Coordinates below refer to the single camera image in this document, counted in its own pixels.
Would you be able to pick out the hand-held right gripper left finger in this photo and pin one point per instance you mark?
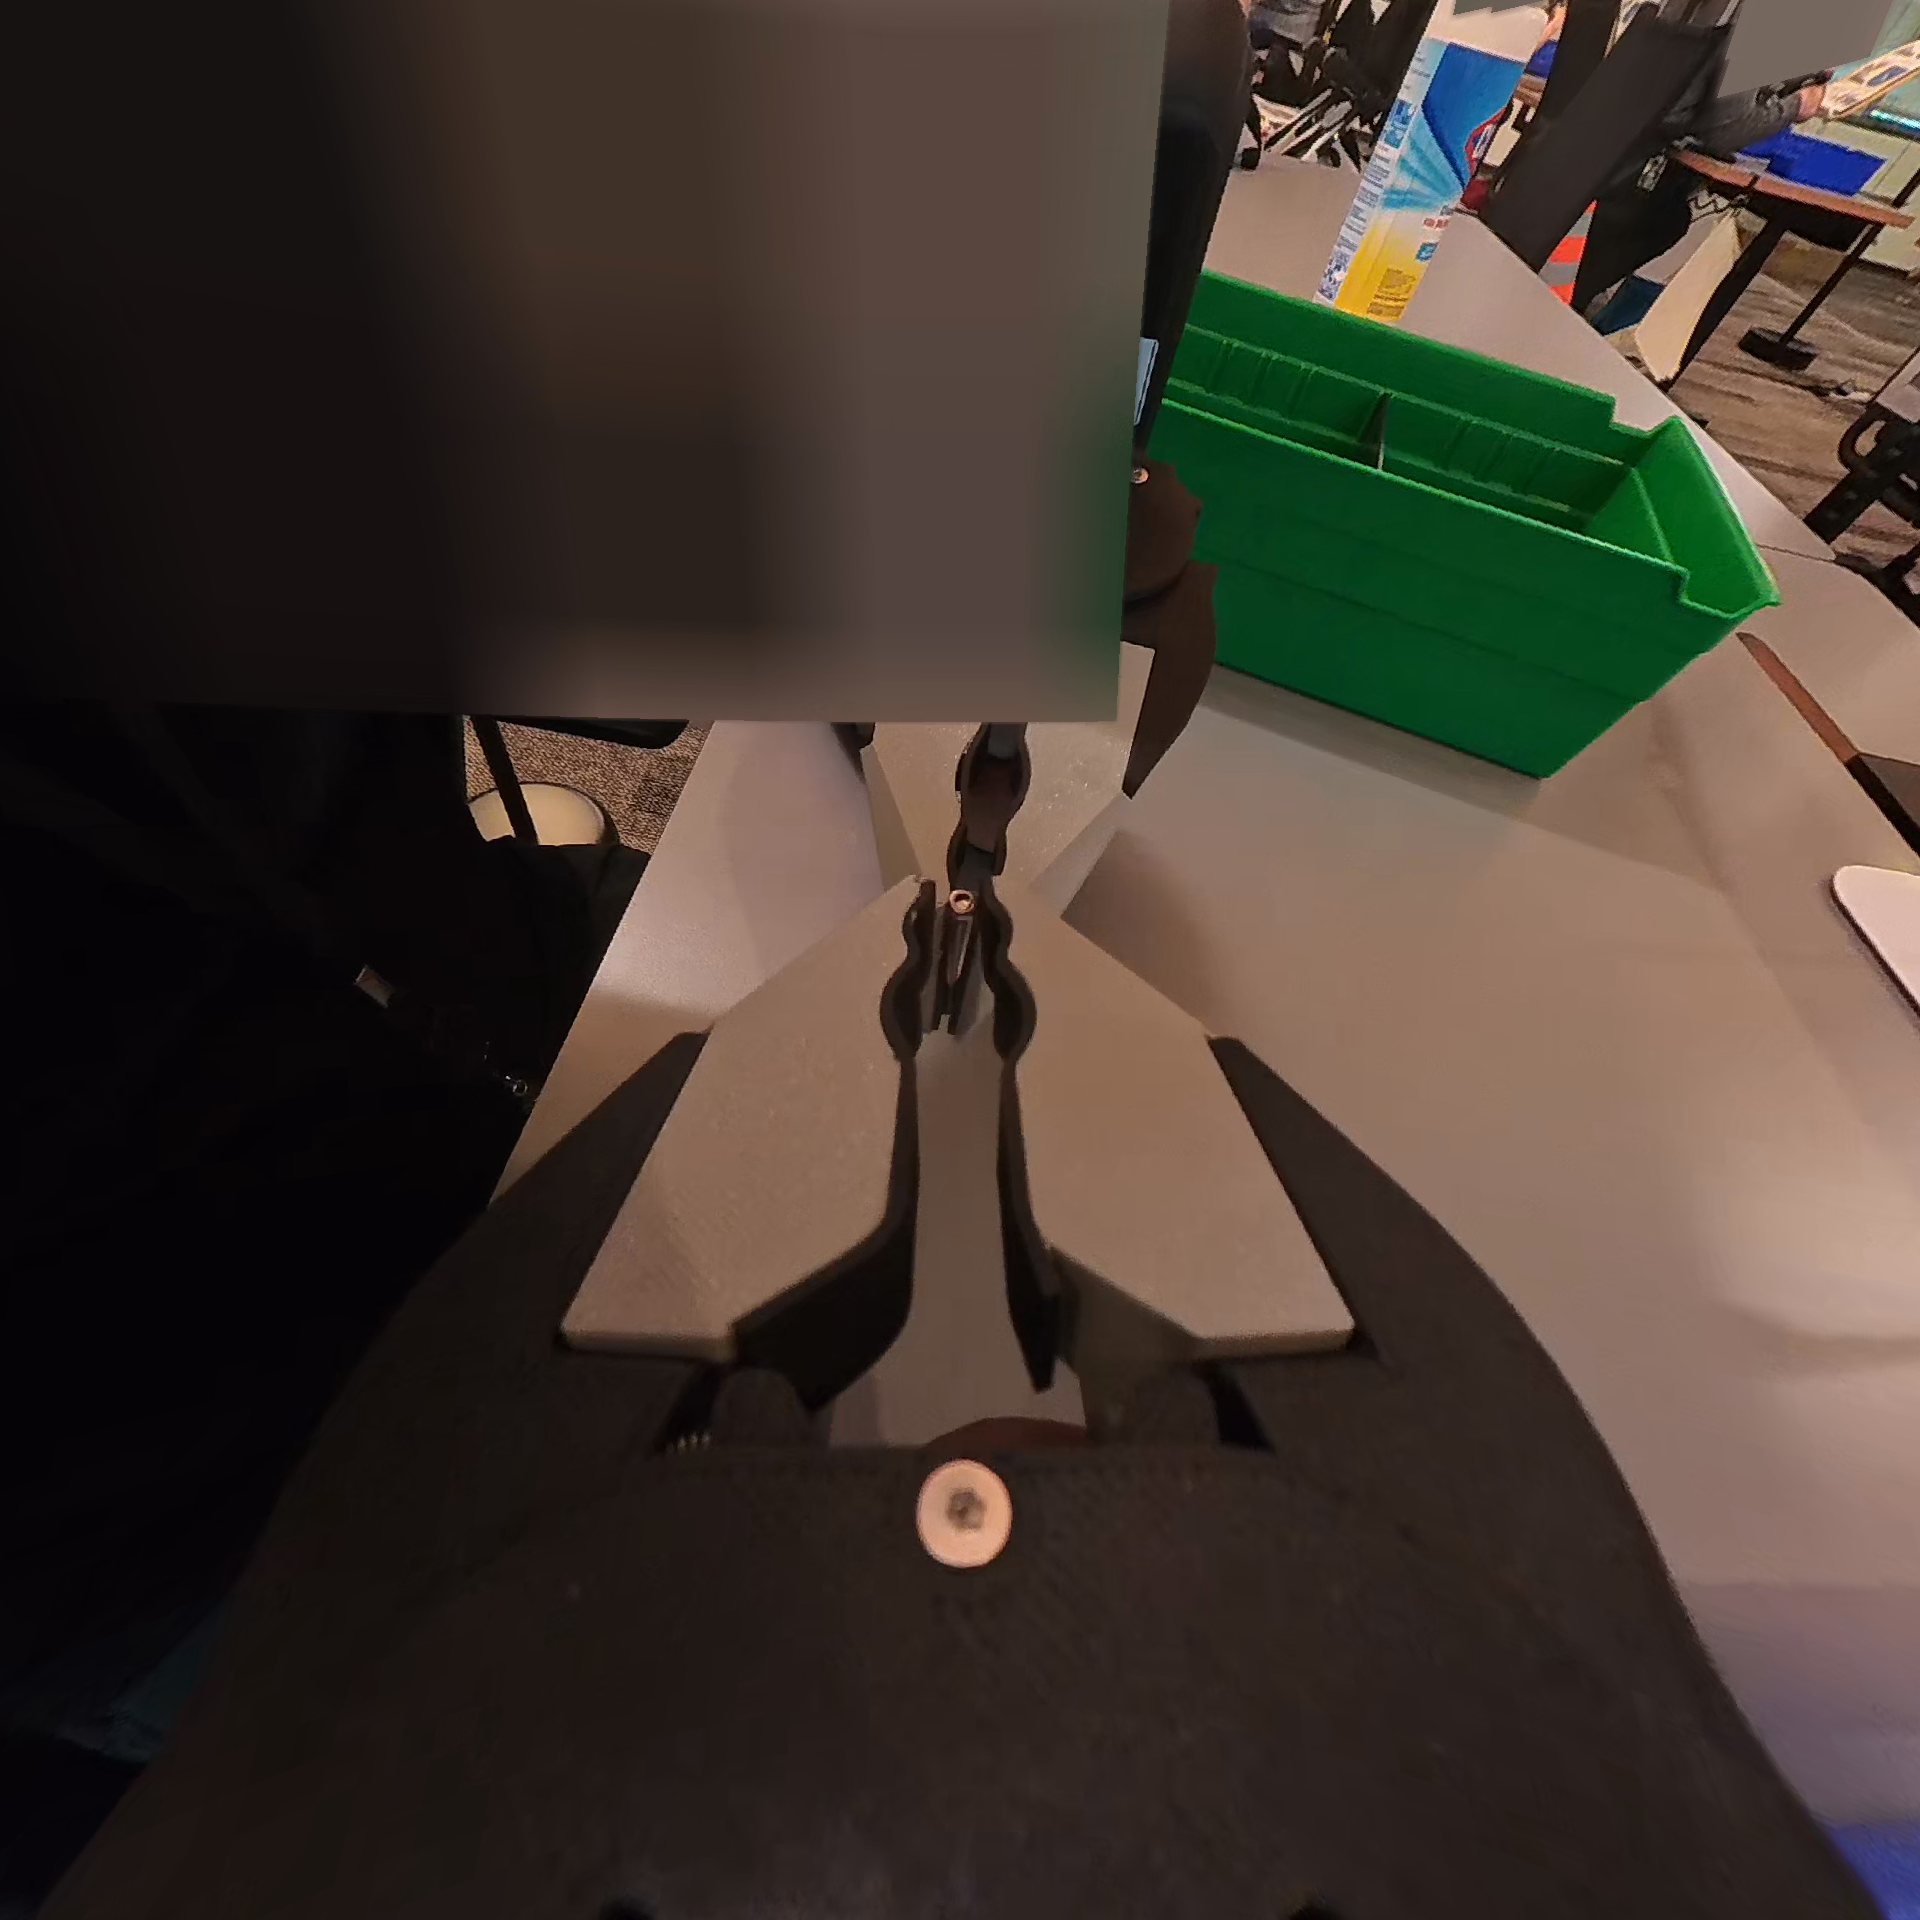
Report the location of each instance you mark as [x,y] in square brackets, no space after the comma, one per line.
[734,1185]

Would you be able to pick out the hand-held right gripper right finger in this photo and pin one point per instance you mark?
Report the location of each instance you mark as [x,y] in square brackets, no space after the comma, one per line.
[1185,1185]

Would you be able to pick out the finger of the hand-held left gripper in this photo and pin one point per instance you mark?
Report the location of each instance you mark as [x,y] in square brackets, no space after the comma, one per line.
[909,780]
[1072,810]

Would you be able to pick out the green plastic bin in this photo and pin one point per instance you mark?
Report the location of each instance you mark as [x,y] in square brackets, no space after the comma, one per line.
[1424,644]

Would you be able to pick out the disinfectant wipes canister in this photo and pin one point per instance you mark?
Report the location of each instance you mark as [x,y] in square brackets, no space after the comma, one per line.
[1412,195]

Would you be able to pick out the person's body in black clothes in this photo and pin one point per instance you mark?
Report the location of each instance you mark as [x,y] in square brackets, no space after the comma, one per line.
[224,1124]

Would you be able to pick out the orange traffic cone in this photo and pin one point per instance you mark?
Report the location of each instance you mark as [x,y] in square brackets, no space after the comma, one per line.
[1573,248]

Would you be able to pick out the group of black office chairs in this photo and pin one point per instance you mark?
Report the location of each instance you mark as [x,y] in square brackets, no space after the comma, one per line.
[1335,60]

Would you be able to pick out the small blue plastic bin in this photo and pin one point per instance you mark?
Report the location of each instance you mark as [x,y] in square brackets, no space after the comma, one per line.
[1822,160]

